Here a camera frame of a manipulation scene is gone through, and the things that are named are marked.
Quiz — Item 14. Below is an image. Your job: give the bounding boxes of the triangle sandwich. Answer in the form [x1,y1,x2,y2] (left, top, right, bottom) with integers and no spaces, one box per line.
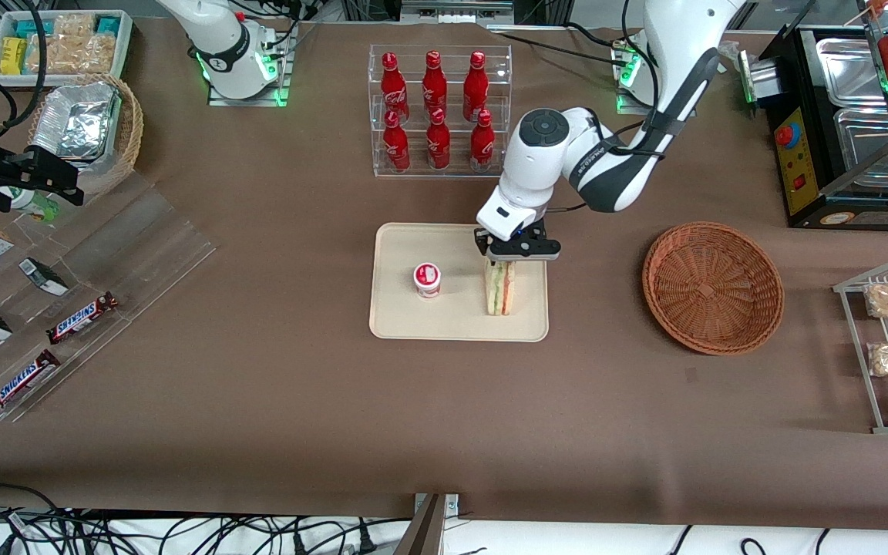
[485,258,516,317]

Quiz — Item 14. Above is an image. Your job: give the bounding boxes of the cream plastic tray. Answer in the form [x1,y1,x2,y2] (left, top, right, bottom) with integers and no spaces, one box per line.
[369,223,550,342]

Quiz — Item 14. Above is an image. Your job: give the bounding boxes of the light wicker basket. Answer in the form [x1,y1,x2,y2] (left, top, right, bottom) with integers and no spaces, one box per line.
[28,74,144,197]

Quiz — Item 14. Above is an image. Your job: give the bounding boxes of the round brown wicker basket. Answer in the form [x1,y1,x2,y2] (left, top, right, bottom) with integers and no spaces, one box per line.
[642,222,785,356]

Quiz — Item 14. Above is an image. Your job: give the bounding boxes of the steel warmer tray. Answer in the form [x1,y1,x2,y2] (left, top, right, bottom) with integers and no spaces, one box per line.
[816,37,888,109]
[833,108,888,190]

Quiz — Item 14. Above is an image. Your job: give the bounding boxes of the green white lidded cup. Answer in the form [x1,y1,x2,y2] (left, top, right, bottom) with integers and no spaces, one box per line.
[0,187,61,224]

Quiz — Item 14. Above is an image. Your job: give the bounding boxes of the aluminium foil container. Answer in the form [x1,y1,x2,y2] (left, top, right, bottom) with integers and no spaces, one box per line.
[32,82,121,161]

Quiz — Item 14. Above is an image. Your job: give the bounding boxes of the red white yogurt cup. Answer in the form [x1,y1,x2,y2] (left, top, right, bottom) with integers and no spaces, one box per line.
[413,263,442,299]

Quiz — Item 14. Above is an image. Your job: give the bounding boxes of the red cola bottle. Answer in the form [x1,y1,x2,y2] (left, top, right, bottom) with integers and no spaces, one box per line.
[382,109,411,173]
[469,109,496,173]
[463,51,489,123]
[380,52,410,124]
[426,108,451,170]
[422,50,449,120]

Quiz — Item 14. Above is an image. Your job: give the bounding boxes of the clear acrylic bottle rack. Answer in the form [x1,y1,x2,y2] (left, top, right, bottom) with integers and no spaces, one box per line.
[368,44,513,180]

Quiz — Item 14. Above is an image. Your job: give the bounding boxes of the yellow snack pack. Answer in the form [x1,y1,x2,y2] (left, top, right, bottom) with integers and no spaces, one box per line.
[0,37,29,76]

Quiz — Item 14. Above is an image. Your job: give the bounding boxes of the clear acrylic stepped display stand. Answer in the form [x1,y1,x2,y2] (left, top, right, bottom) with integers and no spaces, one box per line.
[0,171,217,423]

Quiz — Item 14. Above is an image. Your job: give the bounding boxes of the rice cracker bag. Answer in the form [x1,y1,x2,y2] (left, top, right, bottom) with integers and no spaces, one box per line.
[26,35,117,76]
[53,13,98,38]

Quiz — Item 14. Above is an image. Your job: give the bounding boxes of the Snickers chocolate bar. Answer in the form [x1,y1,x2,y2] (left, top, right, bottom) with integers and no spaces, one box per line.
[0,349,62,417]
[45,291,119,345]

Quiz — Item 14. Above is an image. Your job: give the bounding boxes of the white plastic snack bin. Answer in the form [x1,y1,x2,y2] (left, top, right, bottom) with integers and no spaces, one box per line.
[0,9,134,87]

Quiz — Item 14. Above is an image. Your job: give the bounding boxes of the black food warmer appliance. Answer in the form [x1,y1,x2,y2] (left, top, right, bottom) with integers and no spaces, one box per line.
[760,0,888,230]

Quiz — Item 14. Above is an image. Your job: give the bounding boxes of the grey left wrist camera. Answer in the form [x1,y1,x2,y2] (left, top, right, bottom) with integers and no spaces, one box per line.
[488,237,562,263]

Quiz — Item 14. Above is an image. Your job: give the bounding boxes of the metal frame profile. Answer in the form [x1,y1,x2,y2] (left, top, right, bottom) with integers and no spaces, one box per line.
[402,0,514,24]

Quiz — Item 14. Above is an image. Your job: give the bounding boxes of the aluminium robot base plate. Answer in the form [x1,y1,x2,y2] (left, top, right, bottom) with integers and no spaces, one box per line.
[207,22,296,107]

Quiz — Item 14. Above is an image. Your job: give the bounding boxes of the metal table bracket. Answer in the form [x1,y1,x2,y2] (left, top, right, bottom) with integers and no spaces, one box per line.
[394,493,460,555]

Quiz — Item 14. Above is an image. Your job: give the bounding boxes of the silver metal wire rack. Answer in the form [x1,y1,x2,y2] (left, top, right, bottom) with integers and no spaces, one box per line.
[833,257,888,435]

